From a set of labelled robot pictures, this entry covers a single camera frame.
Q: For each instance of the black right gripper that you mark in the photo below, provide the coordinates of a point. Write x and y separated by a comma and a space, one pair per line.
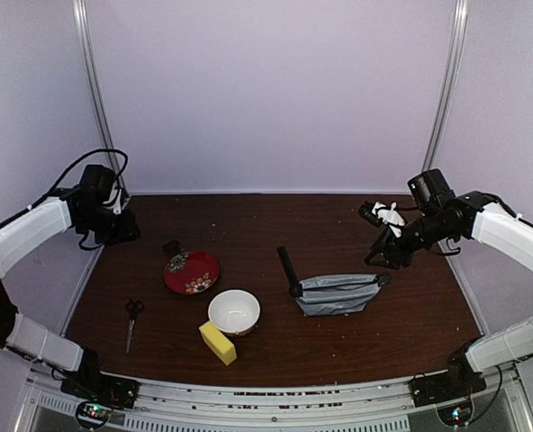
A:
397, 255

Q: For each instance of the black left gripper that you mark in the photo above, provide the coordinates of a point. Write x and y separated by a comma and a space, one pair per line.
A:
127, 232

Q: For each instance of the grey zip pouch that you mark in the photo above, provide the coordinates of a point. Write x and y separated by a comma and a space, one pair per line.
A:
339, 294

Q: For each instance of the black handled scissors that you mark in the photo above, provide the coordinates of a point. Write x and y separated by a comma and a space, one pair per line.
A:
134, 309

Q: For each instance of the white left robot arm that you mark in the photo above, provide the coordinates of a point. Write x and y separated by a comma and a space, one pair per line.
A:
35, 245

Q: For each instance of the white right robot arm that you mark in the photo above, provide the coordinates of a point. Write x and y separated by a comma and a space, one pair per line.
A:
480, 217

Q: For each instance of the black comb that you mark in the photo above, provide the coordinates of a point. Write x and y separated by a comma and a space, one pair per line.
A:
287, 266

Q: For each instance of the red floral plate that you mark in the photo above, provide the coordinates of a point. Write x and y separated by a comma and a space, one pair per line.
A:
190, 273

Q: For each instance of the white ceramic bowl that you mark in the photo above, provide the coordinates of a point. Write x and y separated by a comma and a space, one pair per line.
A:
234, 312

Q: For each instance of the yellow sponge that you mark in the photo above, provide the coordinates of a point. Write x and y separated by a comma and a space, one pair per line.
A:
222, 347

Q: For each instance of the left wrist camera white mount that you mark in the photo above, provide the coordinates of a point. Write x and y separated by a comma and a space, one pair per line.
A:
117, 200

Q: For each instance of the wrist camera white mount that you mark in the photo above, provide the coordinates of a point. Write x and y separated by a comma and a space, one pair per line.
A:
117, 200
379, 214

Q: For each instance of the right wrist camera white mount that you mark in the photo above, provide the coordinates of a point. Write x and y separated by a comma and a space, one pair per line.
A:
379, 214

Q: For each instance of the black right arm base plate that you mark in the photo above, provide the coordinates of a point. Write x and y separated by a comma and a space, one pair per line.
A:
442, 387

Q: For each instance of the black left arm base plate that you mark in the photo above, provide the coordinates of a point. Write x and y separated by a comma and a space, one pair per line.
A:
111, 391

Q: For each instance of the right aluminium corner post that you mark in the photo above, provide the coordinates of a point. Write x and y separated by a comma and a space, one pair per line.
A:
455, 51

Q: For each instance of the aluminium corner post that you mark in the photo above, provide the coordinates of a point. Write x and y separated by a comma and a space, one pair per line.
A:
455, 51
88, 56

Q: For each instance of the left aluminium corner post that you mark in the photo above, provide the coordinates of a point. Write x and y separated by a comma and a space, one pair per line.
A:
88, 56

